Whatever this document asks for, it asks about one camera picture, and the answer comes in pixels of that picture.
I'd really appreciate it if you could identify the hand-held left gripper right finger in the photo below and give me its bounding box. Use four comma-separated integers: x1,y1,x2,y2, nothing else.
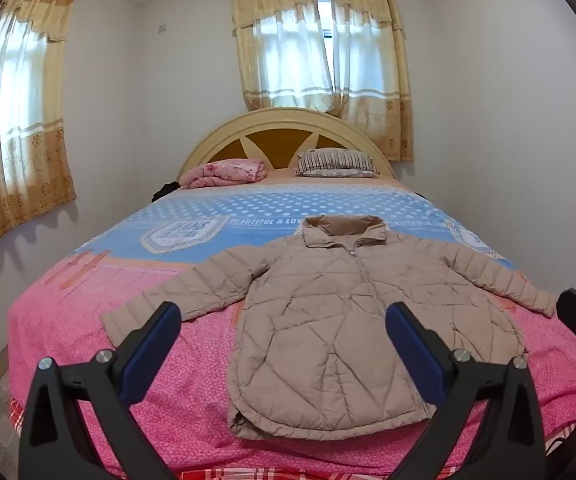
385,301,549,480

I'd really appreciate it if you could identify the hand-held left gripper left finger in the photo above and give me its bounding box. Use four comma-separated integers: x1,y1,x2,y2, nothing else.
18,301,184,480

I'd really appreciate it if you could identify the beige quilted jacket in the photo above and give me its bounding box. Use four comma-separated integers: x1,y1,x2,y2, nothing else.
100,215,559,442

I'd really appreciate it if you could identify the bed with pink blue cover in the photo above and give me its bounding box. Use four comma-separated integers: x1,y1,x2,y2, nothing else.
7,170,576,478

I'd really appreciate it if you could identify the black object beside bed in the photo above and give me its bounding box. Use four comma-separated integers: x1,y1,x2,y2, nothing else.
152,180,184,202

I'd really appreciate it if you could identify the pink folded blanket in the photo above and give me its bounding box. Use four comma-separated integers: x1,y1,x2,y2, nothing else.
178,158,268,190

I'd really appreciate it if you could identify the striped pillow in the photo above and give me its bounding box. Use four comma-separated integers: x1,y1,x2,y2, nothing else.
295,148,380,179

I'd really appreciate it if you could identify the wide yellow floral curtain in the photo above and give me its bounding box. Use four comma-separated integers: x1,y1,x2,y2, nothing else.
0,0,78,262

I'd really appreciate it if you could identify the cream wooden bed headboard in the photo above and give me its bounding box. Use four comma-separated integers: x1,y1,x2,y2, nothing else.
180,107,399,178

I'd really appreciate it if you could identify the yellow floral curtain panel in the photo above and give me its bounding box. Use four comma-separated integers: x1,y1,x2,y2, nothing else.
232,0,336,113
325,0,414,162

